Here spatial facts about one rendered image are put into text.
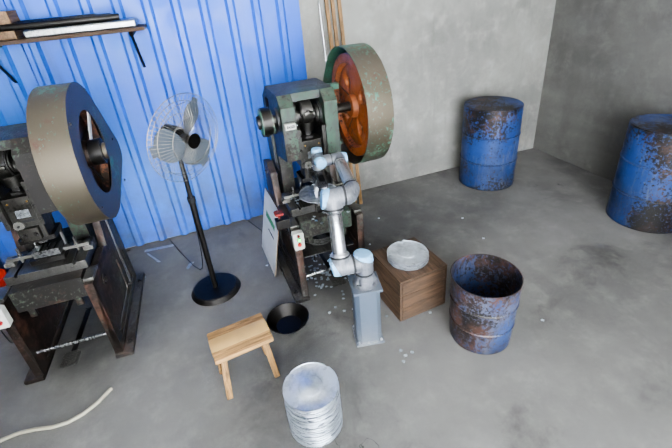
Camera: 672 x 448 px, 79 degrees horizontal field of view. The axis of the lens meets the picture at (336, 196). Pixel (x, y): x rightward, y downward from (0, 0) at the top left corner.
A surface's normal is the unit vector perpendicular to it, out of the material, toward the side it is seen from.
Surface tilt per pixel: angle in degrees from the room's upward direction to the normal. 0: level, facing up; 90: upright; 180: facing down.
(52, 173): 82
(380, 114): 85
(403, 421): 0
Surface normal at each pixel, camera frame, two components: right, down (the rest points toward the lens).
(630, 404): -0.08, -0.88
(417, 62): 0.35, 0.41
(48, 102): 0.08, -0.58
